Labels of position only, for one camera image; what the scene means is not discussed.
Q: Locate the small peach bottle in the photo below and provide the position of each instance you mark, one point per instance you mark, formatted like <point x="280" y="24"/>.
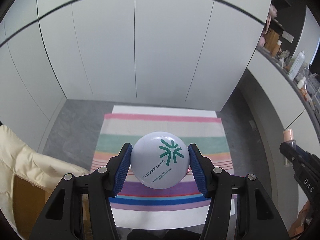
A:
<point x="289" y="137"/>

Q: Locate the cream padded cushion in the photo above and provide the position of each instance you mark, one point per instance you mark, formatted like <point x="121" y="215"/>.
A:
<point x="18" y="160"/>

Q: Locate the brown box on shelf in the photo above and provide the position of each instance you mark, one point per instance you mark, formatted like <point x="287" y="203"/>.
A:
<point x="272" y="42"/>

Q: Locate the striped colourful cloth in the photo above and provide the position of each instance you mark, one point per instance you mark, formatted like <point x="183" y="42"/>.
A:
<point x="206" y="132"/>

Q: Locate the pink plush toy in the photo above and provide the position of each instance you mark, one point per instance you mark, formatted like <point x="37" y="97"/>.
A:
<point x="261" y="41"/>

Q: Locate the white round compact case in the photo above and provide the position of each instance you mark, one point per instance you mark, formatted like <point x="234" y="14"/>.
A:
<point x="160" y="160"/>

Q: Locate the white spray bottle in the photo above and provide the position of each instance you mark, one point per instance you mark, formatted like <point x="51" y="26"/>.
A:
<point x="296" y="65"/>

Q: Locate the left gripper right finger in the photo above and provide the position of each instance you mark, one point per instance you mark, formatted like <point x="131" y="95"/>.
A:
<point x="257" y="216"/>

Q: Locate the brown cardboard box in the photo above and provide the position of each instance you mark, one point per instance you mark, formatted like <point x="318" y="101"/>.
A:
<point x="28" y="202"/>

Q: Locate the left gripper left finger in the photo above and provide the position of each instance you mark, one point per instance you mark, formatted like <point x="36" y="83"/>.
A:
<point x="62" y="218"/>

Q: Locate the white small bottle on shelf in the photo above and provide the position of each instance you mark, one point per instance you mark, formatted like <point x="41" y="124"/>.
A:
<point x="301" y="83"/>

